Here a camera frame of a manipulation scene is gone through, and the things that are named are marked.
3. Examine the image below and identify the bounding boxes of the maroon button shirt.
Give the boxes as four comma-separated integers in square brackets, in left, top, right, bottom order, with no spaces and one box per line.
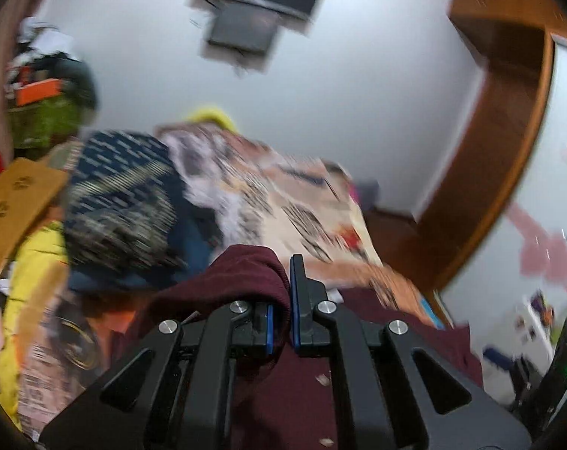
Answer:
[109,244,485,450]

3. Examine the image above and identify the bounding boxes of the dark blue jeans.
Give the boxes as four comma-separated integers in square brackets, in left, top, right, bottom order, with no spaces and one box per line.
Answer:
[63,176,222,293]

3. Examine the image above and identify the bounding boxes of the newspaper print blanket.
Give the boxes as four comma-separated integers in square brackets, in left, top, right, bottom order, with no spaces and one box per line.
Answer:
[155,123,441,326]

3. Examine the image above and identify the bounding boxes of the navy patterned cloth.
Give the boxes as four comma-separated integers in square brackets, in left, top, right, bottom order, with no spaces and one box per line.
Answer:
[63,130,183,273]

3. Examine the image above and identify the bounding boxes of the yellow garment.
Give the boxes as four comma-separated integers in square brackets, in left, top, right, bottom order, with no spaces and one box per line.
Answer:
[0,220,69,424]

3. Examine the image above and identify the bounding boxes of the brown cardboard box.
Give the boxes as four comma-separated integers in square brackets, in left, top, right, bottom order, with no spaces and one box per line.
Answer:
[0,159,69,274]

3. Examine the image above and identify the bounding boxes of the orange box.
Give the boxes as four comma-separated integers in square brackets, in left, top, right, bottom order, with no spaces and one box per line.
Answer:
[15,78,61,107]

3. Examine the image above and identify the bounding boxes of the brown wooden door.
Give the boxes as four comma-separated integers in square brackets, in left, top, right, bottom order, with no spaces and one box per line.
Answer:
[418,0,567,294]

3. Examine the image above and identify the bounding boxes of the pink heart wall sticker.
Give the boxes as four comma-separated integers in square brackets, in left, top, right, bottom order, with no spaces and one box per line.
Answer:
[505,202,567,292]

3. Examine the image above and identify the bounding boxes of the small black wall monitor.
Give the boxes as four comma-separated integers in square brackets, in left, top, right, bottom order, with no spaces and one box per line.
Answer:
[207,3,281,56]

